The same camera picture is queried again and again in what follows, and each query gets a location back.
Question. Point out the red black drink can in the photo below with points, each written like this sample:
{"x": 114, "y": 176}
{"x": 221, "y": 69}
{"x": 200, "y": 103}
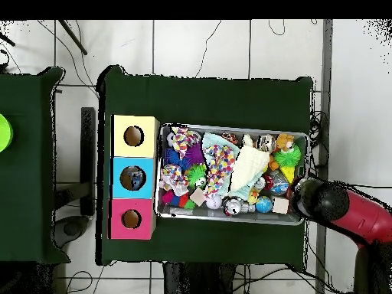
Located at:
{"x": 231, "y": 206}

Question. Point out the green plastic bowl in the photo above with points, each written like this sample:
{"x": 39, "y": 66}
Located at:
{"x": 4, "y": 133}

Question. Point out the wooden three-hole box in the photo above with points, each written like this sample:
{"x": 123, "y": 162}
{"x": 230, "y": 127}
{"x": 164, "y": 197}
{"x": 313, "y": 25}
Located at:
{"x": 133, "y": 158}

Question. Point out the black rod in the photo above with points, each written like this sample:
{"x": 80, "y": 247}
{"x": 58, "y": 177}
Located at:
{"x": 72, "y": 37}

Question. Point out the green fluffy toy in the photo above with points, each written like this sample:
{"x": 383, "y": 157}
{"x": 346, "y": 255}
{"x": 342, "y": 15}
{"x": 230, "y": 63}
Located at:
{"x": 287, "y": 157}

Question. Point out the blue globe ball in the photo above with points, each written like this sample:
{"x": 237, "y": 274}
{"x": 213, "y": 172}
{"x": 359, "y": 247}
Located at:
{"x": 264, "y": 204}

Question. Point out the dark green table cloth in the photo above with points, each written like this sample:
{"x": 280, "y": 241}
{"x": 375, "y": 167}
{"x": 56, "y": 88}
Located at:
{"x": 202, "y": 98}
{"x": 37, "y": 184}

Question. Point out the crushed silver drink can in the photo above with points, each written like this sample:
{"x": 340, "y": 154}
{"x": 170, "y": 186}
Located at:
{"x": 266, "y": 143}

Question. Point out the mint green cloth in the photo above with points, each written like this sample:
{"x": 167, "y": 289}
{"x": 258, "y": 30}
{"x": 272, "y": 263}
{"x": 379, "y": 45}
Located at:
{"x": 214, "y": 141}

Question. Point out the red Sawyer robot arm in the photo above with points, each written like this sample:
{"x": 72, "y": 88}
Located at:
{"x": 349, "y": 211}

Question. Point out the blue spiky ball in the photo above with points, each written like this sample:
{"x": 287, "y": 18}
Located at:
{"x": 173, "y": 157}

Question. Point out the green spiky ball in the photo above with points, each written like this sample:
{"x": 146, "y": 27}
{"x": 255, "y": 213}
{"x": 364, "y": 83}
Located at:
{"x": 197, "y": 175}

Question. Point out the white baseball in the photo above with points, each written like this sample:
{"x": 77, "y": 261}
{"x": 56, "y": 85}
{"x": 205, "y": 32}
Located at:
{"x": 214, "y": 201}

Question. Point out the cream yellow cloth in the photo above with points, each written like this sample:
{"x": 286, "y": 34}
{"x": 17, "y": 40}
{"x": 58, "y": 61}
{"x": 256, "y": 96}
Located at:
{"x": 248, "y": 168}

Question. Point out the brown plush bear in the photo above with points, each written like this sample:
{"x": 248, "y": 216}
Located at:
{"x": 285, "y": 142}

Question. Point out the black flat bar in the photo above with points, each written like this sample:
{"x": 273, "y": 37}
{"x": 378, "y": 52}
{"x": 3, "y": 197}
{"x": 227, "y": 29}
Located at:
{"x": 88, "y": 159}

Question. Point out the shallow clear mesh bin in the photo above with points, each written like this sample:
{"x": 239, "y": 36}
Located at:
{"x": 184, "y": 211}

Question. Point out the purple spiky ball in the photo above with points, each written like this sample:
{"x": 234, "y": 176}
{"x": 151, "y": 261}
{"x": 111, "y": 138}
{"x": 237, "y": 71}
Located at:
{"x": 196, "y": 154}

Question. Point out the colourful patterned cloth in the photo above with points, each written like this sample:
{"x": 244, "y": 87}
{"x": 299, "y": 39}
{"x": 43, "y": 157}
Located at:
{"x": 173, "y": 179}
{"x": 219, "y": 166}
{"x": 184, "y": 141}

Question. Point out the grey round base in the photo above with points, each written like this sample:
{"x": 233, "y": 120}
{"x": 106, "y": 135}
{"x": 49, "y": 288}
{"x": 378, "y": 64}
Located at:
{"x": 72, "y": 229}

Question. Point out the yellow rubber duck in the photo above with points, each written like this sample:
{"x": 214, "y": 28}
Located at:
{"x": 253, "y": 196}

